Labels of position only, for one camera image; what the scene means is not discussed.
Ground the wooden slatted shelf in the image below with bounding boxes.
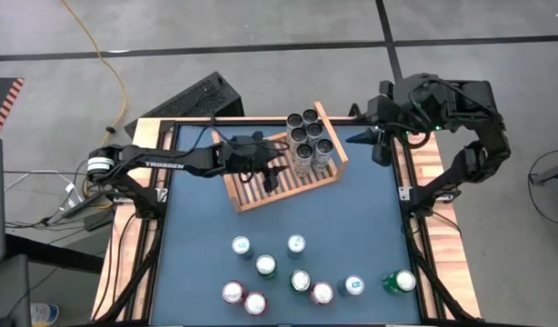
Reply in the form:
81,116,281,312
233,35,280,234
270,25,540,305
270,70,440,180
209,100,351,213

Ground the yellow extension cable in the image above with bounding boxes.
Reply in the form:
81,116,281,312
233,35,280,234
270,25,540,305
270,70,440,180
60,0,128,196

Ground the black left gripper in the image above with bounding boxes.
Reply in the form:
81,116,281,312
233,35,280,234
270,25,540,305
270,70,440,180
224,135,290,194

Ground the white cable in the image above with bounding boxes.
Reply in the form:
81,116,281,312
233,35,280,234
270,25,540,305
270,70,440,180
5,170,85,208

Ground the black cable loop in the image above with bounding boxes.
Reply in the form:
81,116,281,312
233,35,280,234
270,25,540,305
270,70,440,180
527,149,558,227

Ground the black power adapter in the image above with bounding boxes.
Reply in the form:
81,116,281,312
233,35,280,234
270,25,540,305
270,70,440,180
83,209,115,233

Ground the black aluminium table frame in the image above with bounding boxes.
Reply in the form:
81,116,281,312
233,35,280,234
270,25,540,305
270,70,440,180
93,115,484,327

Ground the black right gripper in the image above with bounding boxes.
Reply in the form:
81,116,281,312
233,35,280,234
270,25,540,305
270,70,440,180
345,81,401,168

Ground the black floor beam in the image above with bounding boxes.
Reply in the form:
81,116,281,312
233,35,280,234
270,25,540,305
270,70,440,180
5,233,105,274

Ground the green Sprite can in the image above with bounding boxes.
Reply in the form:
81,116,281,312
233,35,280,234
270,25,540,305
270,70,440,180
288,269,313,294
381,269,417,295
254,253,278,280

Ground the blue silver Red Bull can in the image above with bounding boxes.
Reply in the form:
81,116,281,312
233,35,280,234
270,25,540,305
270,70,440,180
286,233,307,260
231,234,255,261
336,274,365,298

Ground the black floor cable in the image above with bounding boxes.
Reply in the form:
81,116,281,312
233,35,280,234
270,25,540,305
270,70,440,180
4,156,142,231

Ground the grey metal stand base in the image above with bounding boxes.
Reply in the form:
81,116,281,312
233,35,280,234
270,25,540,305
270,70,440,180
531,158,558,187

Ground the red Coca-Cola can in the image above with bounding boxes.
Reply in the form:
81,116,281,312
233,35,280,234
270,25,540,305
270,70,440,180
243,291,269,317
221,280,247,304
309,281,334,305

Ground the white blue yellow bag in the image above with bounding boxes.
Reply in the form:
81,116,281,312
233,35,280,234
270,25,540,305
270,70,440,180
31,302,61,327

